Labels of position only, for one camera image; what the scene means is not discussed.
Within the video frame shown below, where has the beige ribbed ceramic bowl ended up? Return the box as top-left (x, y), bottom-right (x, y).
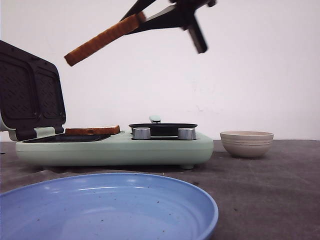
top-left (220, 131), bottom-right (274, 158)

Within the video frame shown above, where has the black frying pan green handle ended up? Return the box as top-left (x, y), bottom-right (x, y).
top-left (128, 115), bottom-right (198, 137)

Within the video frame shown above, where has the silver left control knob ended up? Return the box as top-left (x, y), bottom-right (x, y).
top-left (132, 127), bottom-right (151, 140)

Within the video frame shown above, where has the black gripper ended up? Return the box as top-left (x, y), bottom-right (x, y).
top-left (121, 0), bottom-right (217, 34)

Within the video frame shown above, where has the blue round plate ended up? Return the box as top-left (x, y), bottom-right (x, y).
top-left (0, 173), bottom-right (219, 240)

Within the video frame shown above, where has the silver control knob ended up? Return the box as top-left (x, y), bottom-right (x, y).
top-left (132, 127), bottom-right (151, 140)
top-left (177, 127), bottom-right (196, 141)

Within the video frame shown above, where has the white bread slice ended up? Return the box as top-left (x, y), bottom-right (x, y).
top-left (64, 11), bottom-right (146, 66)
top-left (65, 125), bottom-right (120, 136)

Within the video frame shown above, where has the mint green sandwich maker lid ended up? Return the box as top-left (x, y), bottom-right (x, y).
top-left (0, 41), bottom-right (66, 142)

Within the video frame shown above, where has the silver right control knob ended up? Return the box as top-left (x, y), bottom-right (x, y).
top-left (177, 127), bottom-right (196, 141)

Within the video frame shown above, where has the mint green breakfast maker base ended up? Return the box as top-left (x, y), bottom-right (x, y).
top-left (15, 131), bottom-right (214, 169)

